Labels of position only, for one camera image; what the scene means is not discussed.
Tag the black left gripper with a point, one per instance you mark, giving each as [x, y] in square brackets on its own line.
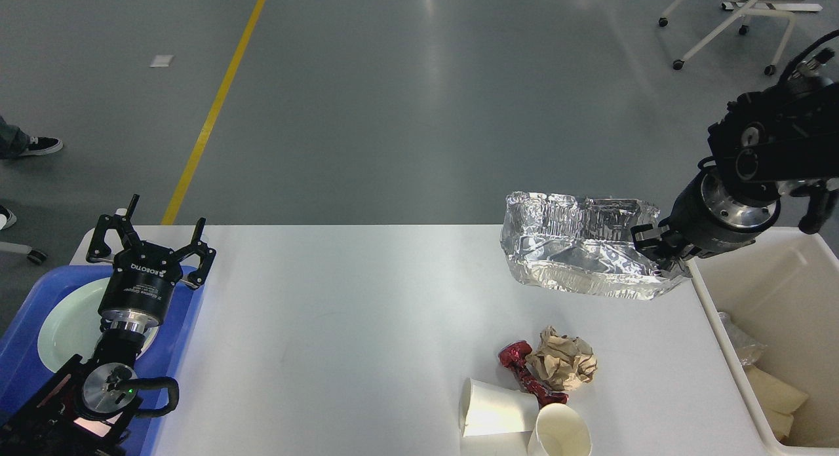
[143, 283]

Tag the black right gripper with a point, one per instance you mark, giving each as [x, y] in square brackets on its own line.
[705, 221]

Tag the aluminium foil tray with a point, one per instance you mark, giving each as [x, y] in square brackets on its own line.
[581, 245]
[748, 349]

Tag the mint green plate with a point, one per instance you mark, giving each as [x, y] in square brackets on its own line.
[73, 325]

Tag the brown paper ball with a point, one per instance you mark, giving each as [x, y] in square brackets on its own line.
[562, 362]

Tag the brown paper sheet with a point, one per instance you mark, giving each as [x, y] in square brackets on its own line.
[778, 400]

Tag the white paper cup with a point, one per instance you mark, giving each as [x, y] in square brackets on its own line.
[559, 430]
[486, 409]

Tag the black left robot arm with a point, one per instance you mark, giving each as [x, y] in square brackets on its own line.
[86, 407]

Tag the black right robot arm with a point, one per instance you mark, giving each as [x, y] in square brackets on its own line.
[774, 143]

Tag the white chair leg left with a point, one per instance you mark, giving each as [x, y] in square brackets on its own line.
[35, 256]

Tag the beige plastic bin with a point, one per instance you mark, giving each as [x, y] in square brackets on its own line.
[781, 291]

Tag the person's leg and shoe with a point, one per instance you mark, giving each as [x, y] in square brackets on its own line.
[15, 143]

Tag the red foil wrapper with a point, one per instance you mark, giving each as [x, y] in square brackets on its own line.
[513, 358]

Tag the lying white paper cup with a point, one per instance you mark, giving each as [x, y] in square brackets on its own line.
[486, 409]

